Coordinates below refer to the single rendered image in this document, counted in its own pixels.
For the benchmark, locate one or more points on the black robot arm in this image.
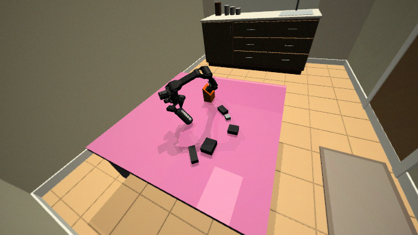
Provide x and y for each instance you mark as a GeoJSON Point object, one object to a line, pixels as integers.
{"type": "Point", "coordinates": [172, 88]}

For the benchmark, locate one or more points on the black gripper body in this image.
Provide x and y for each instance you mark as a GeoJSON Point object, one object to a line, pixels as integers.
{"type": "Point", "coordinates": [175, 101]}

